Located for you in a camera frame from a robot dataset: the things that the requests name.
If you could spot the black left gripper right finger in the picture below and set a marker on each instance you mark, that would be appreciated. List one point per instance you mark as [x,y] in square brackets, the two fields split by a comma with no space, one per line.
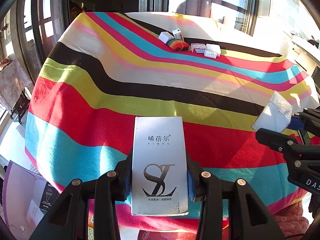
[248,217]

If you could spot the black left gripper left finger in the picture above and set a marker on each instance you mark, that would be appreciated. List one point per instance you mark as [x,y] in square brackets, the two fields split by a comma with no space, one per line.
[68,216]

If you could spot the white SL logo box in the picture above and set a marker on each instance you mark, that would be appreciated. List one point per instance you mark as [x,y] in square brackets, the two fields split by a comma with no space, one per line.
[159,168]

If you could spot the black small box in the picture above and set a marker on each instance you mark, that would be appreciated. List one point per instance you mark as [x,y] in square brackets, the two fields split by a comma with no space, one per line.
[49,196]

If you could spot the white label card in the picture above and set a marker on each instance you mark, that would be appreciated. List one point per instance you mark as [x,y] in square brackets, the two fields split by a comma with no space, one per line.
[34,214]

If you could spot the purple white storage box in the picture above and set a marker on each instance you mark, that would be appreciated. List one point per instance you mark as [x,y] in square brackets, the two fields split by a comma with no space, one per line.
[20,187]

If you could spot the white labelled box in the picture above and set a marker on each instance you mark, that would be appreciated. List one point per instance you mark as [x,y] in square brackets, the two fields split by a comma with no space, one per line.
[210,54]

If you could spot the striped colourful blanket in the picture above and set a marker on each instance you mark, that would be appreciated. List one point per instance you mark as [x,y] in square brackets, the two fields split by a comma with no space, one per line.
[109,68]

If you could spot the table with floral cloth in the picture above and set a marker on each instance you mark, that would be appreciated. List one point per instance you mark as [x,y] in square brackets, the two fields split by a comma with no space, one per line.
[14,79]

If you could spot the red patterned box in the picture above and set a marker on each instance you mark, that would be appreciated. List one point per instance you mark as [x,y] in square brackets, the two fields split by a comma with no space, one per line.
[198,48]

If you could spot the white printed small box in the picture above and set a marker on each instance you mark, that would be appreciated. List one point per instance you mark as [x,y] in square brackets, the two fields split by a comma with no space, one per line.
[177,34]

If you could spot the white cube box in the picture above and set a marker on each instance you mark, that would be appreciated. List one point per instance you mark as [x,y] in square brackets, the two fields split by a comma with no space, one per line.
[165,37]

